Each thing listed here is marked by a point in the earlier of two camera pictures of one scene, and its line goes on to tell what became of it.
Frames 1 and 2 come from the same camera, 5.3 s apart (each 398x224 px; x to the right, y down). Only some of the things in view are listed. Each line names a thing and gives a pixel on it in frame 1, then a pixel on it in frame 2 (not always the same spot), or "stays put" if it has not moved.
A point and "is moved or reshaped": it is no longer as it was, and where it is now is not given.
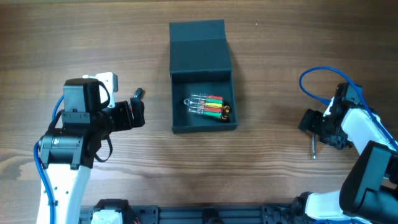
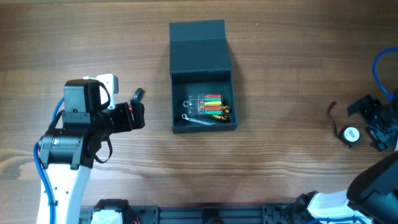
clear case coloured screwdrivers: (208, 104) is moved or reshaped
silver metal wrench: (313, 145) to (185, 116)
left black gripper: (137, 112) stays put
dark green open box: (200, 64) stays put
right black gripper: (310, 121) to (372, 112)
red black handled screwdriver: (139, 93) stays put
